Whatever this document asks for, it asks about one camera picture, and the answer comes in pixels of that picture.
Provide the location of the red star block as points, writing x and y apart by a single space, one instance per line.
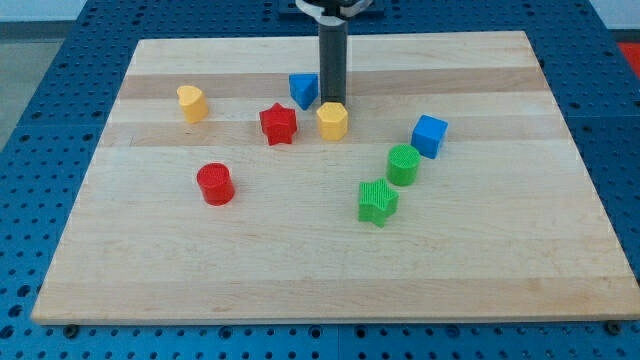
278 124

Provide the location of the green star block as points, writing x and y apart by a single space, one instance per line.
377 201

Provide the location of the yellow hexagon block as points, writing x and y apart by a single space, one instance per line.
332 121

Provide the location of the green cylinder block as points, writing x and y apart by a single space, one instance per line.
402 164

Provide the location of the blue triangle block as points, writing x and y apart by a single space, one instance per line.
303 89

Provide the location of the red cylinder block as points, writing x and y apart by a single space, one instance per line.
215 183

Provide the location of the blue cube block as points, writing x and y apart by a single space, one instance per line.
428 134

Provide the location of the wooden board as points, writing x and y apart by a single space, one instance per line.
503 226

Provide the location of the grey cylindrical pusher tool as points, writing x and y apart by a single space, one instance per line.
332 57

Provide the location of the yellow heart block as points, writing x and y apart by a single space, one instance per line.
193 102

